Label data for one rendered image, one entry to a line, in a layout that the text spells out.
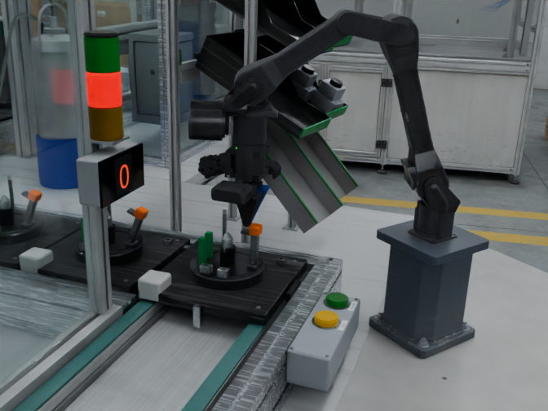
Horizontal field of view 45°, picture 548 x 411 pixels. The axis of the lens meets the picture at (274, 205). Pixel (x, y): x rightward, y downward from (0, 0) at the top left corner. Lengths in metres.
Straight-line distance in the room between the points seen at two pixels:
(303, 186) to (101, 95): 0.62
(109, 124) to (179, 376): 0.40
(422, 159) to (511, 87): 4.03
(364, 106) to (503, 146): 1.08
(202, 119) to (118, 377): 0.43
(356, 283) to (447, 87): 3.74
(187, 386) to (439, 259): 0.46
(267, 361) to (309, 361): 0.07
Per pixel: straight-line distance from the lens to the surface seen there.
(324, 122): 1.40
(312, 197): 1.48
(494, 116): 5.20
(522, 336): 1.38
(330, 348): 1.05
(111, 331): 1.13
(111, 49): 1.00
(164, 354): 1.12
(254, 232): 1.18
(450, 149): 5.23
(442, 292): 1.22
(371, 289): 1.46
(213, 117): 1.11
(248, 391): 0.95
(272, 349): 1.06
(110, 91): 1.00
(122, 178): 1.04
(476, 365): 1.26
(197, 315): 1.15
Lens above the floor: 1.52
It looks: 20 degrees down
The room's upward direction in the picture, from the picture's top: 2 degrees clockwise
